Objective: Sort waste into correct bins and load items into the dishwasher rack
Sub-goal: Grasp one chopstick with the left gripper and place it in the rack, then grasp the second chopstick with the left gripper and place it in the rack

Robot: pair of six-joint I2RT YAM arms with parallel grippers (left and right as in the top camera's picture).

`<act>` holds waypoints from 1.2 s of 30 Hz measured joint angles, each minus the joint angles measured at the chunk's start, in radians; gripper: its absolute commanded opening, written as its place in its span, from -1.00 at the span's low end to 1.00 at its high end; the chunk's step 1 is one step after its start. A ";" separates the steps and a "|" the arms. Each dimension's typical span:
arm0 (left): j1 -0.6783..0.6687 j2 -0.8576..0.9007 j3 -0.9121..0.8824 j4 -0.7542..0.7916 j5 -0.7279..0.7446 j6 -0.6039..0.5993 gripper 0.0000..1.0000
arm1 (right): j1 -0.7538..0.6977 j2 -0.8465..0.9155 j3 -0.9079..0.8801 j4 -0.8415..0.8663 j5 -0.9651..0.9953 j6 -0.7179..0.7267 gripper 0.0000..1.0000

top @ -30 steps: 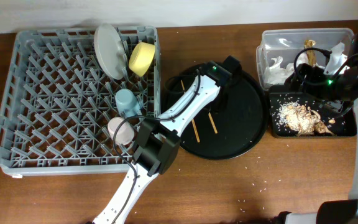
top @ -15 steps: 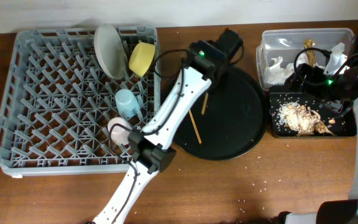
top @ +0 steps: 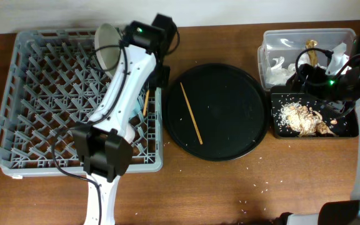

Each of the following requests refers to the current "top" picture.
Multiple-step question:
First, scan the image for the black rectangular tray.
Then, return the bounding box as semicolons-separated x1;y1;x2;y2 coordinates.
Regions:
271;86;359;138

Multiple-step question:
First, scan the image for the wooden chopstick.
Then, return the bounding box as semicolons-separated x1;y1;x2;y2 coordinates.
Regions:
142;89;150;117
180;82;203;145

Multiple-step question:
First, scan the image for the white paper waste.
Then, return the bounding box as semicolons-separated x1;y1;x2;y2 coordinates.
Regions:
258;42;349;89

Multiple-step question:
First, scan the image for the brown food wrapper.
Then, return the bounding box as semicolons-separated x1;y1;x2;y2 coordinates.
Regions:
306;40;318;66

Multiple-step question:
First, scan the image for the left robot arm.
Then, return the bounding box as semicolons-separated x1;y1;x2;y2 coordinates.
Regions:
72;14;178;224

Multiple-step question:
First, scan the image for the light blue plastic cup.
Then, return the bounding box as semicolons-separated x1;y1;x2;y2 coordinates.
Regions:
129;94;145;119

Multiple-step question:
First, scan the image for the food scraps and rice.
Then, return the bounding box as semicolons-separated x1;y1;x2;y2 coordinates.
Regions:
274;102;337;138

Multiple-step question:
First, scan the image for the clear plastic waste bin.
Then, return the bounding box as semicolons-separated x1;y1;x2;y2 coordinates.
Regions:
257;28;356;91

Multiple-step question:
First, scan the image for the pink plastic cup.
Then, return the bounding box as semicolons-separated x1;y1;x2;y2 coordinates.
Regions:
124;123;135;144

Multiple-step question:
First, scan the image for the round black serving tray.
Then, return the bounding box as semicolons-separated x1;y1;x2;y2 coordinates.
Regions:
162;63;271;161

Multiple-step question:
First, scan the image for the grey plastic dishwasher rack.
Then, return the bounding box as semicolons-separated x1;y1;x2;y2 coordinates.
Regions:
0;28;164;179

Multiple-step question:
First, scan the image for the grey round plate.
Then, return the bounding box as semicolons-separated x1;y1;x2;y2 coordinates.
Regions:
94;23;121;78

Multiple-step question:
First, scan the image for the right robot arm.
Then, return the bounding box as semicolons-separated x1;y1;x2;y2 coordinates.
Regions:
274;35;360;224

